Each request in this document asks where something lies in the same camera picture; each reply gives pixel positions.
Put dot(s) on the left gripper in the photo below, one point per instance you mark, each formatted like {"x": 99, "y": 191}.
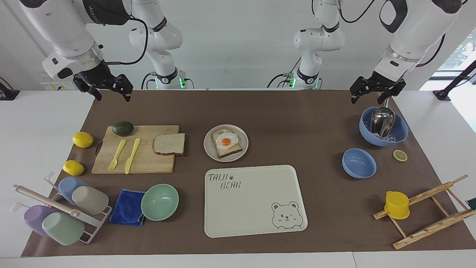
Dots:
{"x": 388, "y": 80}

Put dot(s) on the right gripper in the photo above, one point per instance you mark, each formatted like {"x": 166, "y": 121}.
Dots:
{"x": 97, "y": 74}

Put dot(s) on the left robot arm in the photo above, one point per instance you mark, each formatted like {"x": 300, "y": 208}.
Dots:
{"x": 412, "y": 33}

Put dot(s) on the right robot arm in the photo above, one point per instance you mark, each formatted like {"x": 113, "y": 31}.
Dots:
{"x": 63, "y": 29}

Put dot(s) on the round beige plate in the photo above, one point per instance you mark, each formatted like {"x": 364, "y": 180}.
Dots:
{"x": 241, "y": 150}

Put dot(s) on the metal scoop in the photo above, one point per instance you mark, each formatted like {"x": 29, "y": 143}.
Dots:
{"x": 382, "y": 121}

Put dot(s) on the dark green avocado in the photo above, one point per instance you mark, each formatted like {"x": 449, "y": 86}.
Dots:
{"x": 123, "y": 128}

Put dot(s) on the large blue bowl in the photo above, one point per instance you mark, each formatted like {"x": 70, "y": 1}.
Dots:
{"x": 401, "y": 130}

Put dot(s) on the clear ice cube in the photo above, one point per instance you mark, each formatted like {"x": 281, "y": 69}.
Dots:
{"x": 390, "y": 139}

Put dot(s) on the yellow lemon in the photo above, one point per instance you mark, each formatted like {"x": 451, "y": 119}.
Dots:
{"x": 83, "y": 139}
{"x": 73, "y": 168}

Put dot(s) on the yellow-green plastic fork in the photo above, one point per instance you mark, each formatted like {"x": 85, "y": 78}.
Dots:
{"x": 117, "y": 154}

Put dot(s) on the lime slice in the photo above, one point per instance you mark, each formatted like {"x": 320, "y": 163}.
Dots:
{"x": 400, "y": 155}

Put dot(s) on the yellow-green plastic knife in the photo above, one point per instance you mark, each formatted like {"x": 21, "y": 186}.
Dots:
{"x": 132, "y": 155}

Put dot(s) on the small blue bowl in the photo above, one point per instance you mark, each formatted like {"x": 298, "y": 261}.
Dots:
{"x": 359, "y": 163}

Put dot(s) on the black stand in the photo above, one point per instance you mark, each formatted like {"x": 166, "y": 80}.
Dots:
{"x": 455, "y": 80}
{"x": 7, "y": 93}

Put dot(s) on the plain bread slice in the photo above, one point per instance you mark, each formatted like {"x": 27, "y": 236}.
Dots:
{"x": 169, "y": 144}

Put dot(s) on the wooden cutting board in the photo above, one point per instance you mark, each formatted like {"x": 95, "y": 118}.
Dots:
{"x": 148, "y": 163}

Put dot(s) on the window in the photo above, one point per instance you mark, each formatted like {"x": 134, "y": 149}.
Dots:
{"x": 463, "y": 48}

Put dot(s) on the blue cup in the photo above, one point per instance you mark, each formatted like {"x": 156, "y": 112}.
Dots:
{"x": 68, "y": 186}

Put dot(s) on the beige cup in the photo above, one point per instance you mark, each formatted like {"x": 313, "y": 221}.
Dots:
{"x": 90, "y": 200}

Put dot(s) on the yellow cup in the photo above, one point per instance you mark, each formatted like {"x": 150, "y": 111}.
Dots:
{"x": 397, "y": 204}

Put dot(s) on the blue cloth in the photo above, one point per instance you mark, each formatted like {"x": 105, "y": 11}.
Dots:
{"x": 127, "y": 207}

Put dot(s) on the mint green bowl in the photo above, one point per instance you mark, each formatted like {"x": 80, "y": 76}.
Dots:
{"x": 160, "y": 202}

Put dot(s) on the fried egg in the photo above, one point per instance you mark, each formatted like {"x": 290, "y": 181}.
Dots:
{"x": 227, "y": 141}

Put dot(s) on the toast with fried egg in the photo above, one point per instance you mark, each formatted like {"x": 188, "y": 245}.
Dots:
{"x": 232, "y": 150}

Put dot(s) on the wooden folding rack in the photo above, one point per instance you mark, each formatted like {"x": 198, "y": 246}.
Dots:
{"x": 427, "y": 227}

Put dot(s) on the mint green cup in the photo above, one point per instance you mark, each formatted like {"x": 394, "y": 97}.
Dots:
{"x": 63, "y": 228}

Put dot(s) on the dark green object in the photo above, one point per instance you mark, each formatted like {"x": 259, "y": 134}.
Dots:
{"x": 472, "y": 204}

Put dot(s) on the purple cup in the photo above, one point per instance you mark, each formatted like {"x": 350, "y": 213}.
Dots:
{"x": 35, "y": 219}

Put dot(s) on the cream tray with bear print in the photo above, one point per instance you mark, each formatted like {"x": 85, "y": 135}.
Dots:
{"x": 249, "y": 208}

